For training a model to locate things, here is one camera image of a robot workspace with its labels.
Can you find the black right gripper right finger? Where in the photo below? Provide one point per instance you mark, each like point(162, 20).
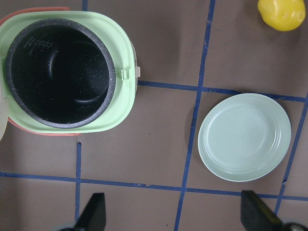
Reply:
point(256, 215)

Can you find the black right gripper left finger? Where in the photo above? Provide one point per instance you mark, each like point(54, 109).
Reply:
point(93, 217)

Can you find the light green plate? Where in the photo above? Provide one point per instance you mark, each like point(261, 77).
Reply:
point(244, 137)

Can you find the white and green rice cooker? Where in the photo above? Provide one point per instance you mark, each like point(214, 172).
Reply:
point(117, 43)

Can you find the yellow lemon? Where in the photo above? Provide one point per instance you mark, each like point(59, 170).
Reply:
point(282, 15)

